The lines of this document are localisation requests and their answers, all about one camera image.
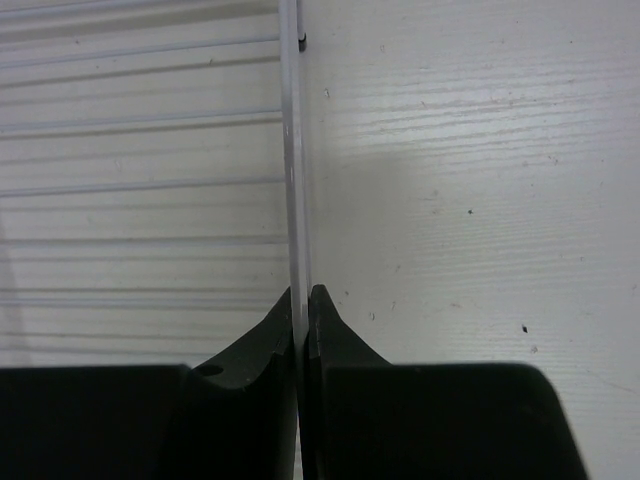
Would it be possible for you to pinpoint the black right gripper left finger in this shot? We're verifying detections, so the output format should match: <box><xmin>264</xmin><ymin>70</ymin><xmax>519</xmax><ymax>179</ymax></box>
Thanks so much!
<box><xmin>1</xmin><ymin>294</ymin><xmax>297</xmax><ymax>479</ymax></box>

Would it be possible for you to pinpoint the clear wire dish rack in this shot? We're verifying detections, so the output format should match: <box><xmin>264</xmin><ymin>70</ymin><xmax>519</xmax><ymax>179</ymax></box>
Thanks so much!
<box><xmin>0</xmin><ymin>0</ymin><xmax>317</xmax><ymax>351</ymax></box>

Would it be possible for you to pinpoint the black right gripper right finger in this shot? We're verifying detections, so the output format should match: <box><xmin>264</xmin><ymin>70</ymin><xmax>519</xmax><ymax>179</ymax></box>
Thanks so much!
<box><xmin>302</xmin><ymin>285</ymin><xmax>587</xmax><ymax>479</ymax></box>

